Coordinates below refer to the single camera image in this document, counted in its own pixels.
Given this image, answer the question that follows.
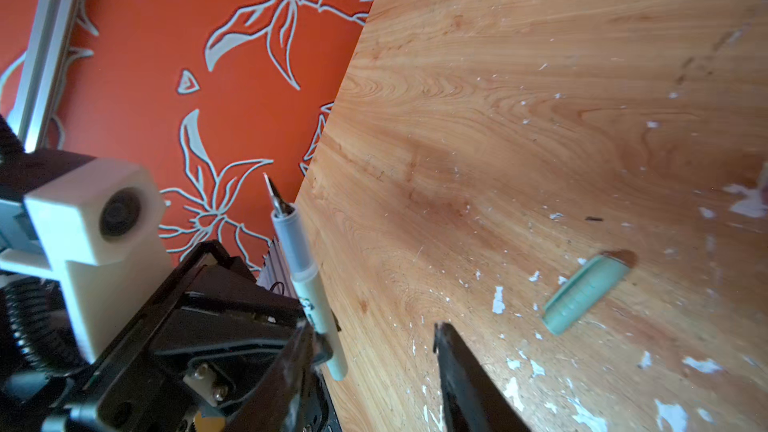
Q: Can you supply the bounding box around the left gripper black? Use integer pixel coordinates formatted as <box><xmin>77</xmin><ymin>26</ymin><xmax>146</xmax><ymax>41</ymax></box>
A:
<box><xmin>42</xmin><ymin>241</ymin><xmax>336</xmax><ymax>431</ymax></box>

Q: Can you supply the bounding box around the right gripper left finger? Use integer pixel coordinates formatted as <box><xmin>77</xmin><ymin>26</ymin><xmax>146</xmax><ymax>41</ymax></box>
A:
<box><xmin>224</xmin><ymin>321</ymin><xmax>316</xmax><ymax>431</ymax></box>

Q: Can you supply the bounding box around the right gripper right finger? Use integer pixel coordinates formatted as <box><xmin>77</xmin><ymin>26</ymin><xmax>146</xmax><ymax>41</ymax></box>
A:
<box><xmin>433</xmin><ymin>322</ymin><xmax>530</xmax><ymax>432</ymax></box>

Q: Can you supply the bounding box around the green pen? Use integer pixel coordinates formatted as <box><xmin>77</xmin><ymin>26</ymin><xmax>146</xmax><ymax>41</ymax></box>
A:
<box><xmin>263</xmin><ymin>173</ymin><xmax>348</xmax><ymax>381</ymax></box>

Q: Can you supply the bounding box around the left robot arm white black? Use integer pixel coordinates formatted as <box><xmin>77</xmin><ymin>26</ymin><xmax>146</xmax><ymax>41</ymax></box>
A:
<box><xmin>1</xmin><ymin>126</ymin><xmax>344</xmax><ymax>431</ymax></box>

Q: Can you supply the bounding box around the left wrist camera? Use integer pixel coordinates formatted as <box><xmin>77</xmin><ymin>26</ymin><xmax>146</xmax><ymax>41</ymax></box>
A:
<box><xmin>1</xmin><ymin>158</ymin><xmax>173</xmax><ymax>363</ymax></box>

